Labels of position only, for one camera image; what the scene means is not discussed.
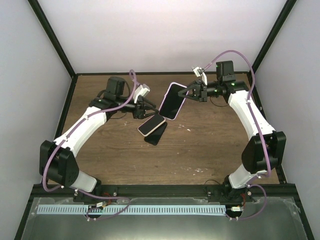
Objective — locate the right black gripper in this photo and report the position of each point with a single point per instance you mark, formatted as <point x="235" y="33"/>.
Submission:
<point x="199" y="91"/>

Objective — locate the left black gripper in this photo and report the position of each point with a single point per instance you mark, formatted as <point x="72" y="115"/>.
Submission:
<point x="139" y="110"/>

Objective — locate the lilac phone case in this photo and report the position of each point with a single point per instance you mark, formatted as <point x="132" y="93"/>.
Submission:
<point x="161" y="103"/>

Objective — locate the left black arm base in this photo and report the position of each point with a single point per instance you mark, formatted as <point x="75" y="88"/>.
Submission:
<point x="99" y="194"/>

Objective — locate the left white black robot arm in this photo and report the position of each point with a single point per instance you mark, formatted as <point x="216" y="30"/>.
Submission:
<point x="57" y="158"/>

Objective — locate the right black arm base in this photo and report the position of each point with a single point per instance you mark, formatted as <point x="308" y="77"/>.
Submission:
<point x="224" y="191"/>

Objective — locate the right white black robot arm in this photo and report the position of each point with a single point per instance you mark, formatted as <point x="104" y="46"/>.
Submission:
<point x="265" y="148"/>

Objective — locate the black phone on table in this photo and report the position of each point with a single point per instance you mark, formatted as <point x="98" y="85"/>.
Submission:
<point x="156" y="135"/>

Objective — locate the light blue slotted strip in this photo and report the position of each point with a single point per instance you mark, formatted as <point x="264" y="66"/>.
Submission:
<point x="199" y="210"/>

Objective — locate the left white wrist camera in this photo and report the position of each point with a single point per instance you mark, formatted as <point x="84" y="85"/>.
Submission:
<point x="142" y="91"/>

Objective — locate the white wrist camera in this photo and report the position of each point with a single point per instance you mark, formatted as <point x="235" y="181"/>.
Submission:
<point x="200" y="73"/>
<point x="142" y="91"/>

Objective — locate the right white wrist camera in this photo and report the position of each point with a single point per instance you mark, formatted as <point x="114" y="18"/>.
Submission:
<point x="200" y="73"/>

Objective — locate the black front frame rail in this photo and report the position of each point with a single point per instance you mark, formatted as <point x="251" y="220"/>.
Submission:
<point x="170" y="191"/>

